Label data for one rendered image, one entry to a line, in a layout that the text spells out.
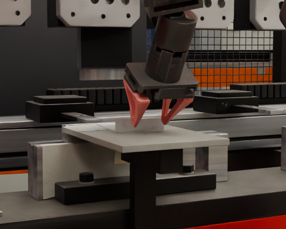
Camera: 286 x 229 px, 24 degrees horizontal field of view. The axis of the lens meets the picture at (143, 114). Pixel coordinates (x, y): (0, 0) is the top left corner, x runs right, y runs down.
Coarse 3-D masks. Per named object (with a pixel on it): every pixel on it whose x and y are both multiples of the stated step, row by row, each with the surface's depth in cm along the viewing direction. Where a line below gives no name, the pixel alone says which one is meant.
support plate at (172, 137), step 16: (64, 128) 115; (80, 128) 114; (96, 128) 114; (176, 128) 114; (112, 144) 96; (128, 144) 94; (144, 144) 95; (160, 144) 96; (176, 144) 97; (192, 144) 98; (208, 144) 99; (224, 144) 100
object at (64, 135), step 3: (84, 123) 122; (87, 123) 122; (90, 123) 122; (93, 123) 122; (63, 126) 119; (63, 132) 119; (63, 135) 119; (66, 135) 118; (63, 138) 119; (66, 138) 118; (66, 141) 118
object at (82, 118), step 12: (36, 96) 142; (48, 96) 142; (60, 96) 142; (72, 96) 142; (36, 108) 137; (48, 108) 136; (60, 108) 137; (72, 108) 138; (84, 108) 139; (36, 120) 137; (48, 120) 136; (60, 120) 137; (72, 120) 138; (84, 120) 124; (96, 120) 124
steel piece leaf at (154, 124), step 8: (120, 120) 108; (128, 120) 109; (144, 120) 110; (152, 120) 110; (160, 120) 110; (112, 128) 112; (120, 128) 108; (128, 128) 109; (136, 128) 109; (144, 128) 110; (152, 128) 110; (160, 128) 111
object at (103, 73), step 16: (80, 32) 117; (96, 32) 119; (112, 32) 120; (128, 32) 121; (80, 48) 118; (96, 48) 119; (112, 48) 120; (128, 48) 122; (80, 64) 118; (96, 64) 119; (112, 64) 121
